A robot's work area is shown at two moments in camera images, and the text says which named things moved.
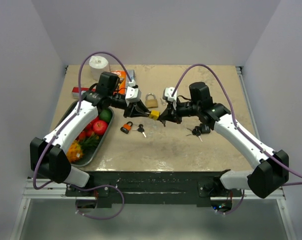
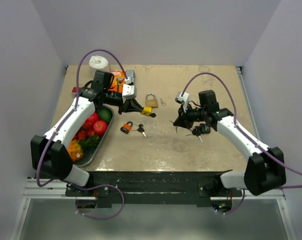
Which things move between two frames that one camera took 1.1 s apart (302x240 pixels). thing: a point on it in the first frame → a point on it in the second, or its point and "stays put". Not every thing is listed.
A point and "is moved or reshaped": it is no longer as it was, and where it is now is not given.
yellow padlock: x=154 y=114 is moved or reshaped
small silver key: x=162 y=101 stays put
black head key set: x=141 y=129 stays put
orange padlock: x=126 y=127 stays put
